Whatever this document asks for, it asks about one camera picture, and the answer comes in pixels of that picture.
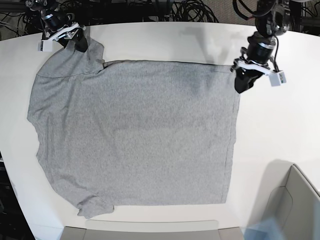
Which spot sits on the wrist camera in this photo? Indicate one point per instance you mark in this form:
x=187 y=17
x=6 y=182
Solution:
x=277 y=78
x=45 y=46

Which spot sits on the grey bin right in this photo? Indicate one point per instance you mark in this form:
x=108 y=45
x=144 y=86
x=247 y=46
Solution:
x=300 y=202

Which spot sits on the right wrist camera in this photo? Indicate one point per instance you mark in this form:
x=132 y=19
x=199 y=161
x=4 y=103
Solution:
x=45 y=46

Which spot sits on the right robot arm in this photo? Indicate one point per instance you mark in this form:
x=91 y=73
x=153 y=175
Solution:
x=46 y=5

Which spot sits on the grey T-shirt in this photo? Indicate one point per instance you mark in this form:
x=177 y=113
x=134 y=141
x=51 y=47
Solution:
x=133 y=133

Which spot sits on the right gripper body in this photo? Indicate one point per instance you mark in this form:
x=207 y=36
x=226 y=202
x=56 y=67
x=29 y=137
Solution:
x=63 y=24

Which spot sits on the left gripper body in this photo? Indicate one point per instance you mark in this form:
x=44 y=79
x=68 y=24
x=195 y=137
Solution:
x=257 y=58

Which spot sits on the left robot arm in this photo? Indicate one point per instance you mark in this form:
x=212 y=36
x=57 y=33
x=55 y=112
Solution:
x=272 y=19

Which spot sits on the blue translucent object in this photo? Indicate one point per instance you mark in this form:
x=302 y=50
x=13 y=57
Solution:
x=269 y=228

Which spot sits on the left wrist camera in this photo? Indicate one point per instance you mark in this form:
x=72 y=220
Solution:
x=277 y=78

